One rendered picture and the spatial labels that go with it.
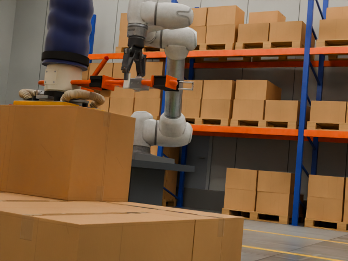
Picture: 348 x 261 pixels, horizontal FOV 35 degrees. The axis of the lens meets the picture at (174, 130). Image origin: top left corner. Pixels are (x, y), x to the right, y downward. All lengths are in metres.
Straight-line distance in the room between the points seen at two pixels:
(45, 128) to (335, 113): 7.48
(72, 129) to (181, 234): 0.72
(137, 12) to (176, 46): 0.59
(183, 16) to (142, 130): 1.01
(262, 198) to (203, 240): 7.76
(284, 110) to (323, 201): 1.68
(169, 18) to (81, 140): 0.65
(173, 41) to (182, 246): 1.39
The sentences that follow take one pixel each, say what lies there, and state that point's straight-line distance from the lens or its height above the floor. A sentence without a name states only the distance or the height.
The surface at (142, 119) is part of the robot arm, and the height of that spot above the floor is 0.99.
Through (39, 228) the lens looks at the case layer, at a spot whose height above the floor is 0.51.
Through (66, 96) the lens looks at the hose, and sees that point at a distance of 2.54.
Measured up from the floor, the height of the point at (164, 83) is 1.06.
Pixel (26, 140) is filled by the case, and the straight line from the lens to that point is 2.56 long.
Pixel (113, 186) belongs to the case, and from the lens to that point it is 2.56.
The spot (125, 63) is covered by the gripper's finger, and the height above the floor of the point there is 1.15.
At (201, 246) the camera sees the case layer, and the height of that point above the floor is 0.44.
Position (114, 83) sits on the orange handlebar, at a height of 1.07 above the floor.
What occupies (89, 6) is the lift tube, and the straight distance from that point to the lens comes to 2.75.
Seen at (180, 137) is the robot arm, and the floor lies 0.91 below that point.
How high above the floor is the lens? 0.70
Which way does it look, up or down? 4 degrees up
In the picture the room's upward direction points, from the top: 5 degrees clockwise
